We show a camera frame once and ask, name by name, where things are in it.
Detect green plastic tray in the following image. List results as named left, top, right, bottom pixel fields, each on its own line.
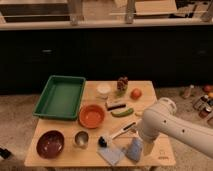
left=33, top=75, right=86, bottom=120

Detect small metal cup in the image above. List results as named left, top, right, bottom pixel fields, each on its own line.
left=74, top=131, right=89, bottom=149

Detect dish brush white handle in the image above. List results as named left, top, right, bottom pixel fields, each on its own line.
left=98, top=122, right=136, bottom=148

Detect yellow banana toy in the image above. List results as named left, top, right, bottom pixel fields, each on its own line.
left=135, top=111, right=143, bottom=117

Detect purple bowl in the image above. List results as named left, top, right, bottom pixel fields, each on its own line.
left=36, top=130, right=64, bottom=159

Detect green cucumber toy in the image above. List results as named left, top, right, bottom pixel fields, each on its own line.
left=111, top=108, right=134, bottom=117

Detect blue cloth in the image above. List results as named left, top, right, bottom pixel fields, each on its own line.
left=97, top=147, right=125, bottom=166

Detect red tomato toy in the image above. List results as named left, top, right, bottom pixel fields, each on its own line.
left=130, top=88, right=142, bottom=100

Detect bottles on floor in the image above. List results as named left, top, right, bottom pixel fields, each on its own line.
left=181, top=85, right=213, bottom=125

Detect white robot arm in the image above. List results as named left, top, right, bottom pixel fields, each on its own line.
left=137, top=97, right=213, bottom=158

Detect black object on floor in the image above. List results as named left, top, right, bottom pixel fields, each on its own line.
left=0, top=148, right=11, bottom=159

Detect wooden shelf rack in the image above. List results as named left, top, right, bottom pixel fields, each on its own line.
left=0, top=0, right=213, bottom=30

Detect orange bowl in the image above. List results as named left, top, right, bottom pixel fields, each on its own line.
left=78, top=104, right=105, bottom=129

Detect white small cup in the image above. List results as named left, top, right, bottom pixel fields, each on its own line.
left=97, top=83, right=111, bottom=99

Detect bunch of grapes toy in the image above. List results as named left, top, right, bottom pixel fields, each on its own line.
left=117, top=76, right=128, bottom=96

